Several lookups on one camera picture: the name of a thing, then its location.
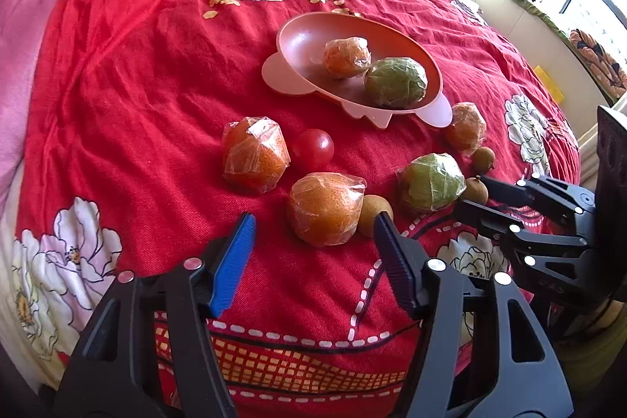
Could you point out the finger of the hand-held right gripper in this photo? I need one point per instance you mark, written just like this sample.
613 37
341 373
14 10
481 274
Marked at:
490 219
504 192

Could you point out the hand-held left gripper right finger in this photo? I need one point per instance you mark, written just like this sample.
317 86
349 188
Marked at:
394 261

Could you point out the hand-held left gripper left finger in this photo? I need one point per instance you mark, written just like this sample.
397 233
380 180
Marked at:
235 261

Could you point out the brown longan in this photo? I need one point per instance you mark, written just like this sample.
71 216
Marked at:
371 208
474 190
484 158

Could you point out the green citrus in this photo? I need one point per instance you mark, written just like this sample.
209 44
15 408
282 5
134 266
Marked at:
396 82
431 182

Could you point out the small orange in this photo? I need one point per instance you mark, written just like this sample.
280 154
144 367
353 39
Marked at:
345 57
465 125

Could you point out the large orange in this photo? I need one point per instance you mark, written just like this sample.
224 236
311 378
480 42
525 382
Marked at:
326 207
254 155

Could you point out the red cherry tomato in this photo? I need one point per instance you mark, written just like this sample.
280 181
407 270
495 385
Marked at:
313 148

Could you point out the pink plastic bowl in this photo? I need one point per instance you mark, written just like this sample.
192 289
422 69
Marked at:
303 41

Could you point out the yellow box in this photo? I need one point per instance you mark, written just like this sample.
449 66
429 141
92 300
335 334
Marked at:
548 82

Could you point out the brown patterned cushion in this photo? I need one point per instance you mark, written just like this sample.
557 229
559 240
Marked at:
600 60

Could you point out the beige cushion with green trim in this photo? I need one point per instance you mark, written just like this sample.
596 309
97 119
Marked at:
514 16

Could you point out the red floral blanket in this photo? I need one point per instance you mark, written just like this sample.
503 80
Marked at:
147 80

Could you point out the pink quilt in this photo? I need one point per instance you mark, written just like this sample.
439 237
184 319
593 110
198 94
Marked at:
29 55

